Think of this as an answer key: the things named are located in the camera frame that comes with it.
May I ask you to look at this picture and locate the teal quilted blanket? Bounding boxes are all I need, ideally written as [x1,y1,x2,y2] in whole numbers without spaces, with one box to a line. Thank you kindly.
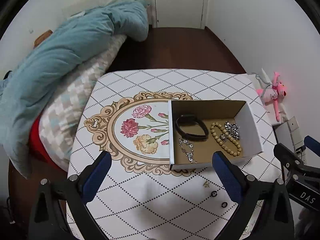
[1,1,149,179]

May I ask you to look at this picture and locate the white wall socket strip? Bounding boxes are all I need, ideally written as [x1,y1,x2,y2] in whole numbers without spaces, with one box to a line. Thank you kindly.
[287,116,306,164]

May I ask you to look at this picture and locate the thin silver chain necklace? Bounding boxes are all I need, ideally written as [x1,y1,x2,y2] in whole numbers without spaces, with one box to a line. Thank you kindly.
[178,138,197,164]

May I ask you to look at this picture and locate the white cardboard box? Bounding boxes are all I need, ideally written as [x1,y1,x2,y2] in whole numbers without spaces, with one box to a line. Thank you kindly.
[168,100,264,171]

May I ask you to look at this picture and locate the thick silver chain necklace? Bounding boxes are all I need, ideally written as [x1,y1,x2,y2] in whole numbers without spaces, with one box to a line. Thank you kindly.
[223,121,241,141]

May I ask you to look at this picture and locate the silver pendant charm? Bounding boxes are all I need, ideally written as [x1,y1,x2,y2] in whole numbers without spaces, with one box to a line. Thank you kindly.
[219,133,228,142]

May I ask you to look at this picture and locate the wooden bead bracelet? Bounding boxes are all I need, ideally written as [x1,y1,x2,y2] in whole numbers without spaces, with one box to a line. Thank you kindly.
[209,121,243,157]

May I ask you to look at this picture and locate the pink panther plush toy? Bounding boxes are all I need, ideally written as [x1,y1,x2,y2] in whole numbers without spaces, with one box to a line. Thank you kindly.
[255,72,287,122]

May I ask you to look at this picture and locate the white door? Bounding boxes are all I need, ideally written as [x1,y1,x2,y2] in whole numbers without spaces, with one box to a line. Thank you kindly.
[153,0,208,29]

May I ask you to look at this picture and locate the checked pastel pillow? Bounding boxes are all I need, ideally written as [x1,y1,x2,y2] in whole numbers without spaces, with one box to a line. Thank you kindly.
[39,35,126,172]

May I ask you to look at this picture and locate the black leather bracelet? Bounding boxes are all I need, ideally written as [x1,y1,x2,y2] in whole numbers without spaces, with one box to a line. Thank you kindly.
[174,114,209,142]

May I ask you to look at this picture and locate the red cloth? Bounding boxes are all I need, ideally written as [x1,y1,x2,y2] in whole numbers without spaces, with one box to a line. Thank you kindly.
[28,115,66,172]

